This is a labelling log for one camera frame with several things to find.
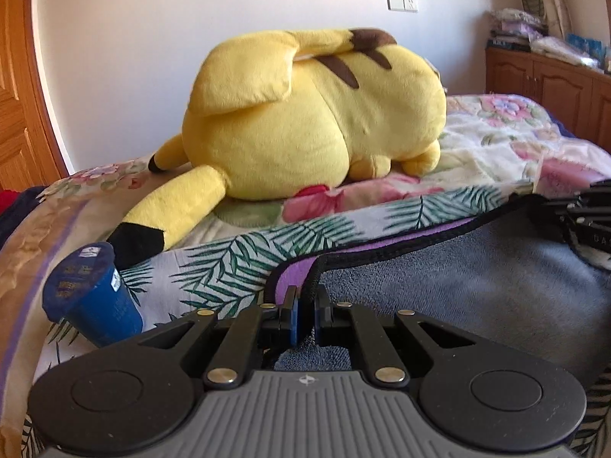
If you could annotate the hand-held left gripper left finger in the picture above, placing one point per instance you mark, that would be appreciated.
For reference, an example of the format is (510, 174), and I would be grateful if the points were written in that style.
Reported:
(294, 320)

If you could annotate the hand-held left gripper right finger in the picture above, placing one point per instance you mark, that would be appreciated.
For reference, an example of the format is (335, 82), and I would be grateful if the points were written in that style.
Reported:
(317, 317)

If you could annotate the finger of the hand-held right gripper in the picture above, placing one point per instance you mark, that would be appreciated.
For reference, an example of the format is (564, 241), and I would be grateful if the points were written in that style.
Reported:
(573, 205)

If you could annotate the grey towel with purple underside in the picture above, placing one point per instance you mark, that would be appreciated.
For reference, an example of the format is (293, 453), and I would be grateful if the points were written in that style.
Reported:
(477, 267)

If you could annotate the leaf print bed sheet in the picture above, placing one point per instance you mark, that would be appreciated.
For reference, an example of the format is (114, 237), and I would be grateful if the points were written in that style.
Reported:
(229, 262)

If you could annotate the floral blanket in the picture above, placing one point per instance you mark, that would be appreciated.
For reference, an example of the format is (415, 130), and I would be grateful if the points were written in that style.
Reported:
(491, 143)

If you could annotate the wooden cabinet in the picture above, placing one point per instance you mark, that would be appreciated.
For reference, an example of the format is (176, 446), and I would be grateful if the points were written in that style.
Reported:
(549, 86)

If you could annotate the clear plastic bags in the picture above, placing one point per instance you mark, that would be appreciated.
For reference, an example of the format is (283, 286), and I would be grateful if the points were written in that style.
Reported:
(573, 50)

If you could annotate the pile of folded clothes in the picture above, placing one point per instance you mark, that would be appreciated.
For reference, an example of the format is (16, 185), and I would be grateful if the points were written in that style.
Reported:
(515, 28)

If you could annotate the blue plastic cup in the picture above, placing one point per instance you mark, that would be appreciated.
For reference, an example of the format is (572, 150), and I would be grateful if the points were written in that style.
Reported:
(102, 310)

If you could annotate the yellow plush toy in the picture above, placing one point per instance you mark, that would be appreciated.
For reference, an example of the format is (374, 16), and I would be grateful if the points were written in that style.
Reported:
(310, 119)

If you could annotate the woven hand fan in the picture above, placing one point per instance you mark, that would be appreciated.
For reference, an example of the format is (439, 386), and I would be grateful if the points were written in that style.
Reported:
(532, 4)

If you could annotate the rolled paper scrolls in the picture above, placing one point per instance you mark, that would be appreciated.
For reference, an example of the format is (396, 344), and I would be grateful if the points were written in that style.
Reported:
(558, 0)

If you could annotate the dark blue cloth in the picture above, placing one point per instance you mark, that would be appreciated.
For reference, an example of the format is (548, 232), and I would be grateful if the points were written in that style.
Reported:
(19, 224)

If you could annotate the red cloth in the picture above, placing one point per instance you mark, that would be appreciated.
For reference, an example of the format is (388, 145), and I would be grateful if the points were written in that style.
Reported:
(8, 200)

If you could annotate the wooden door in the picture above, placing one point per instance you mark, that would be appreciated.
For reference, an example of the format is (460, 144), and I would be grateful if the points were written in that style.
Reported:
(21, 105)

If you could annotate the white wall switch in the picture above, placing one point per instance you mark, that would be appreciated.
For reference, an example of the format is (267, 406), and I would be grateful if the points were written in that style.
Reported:
(402, 3)

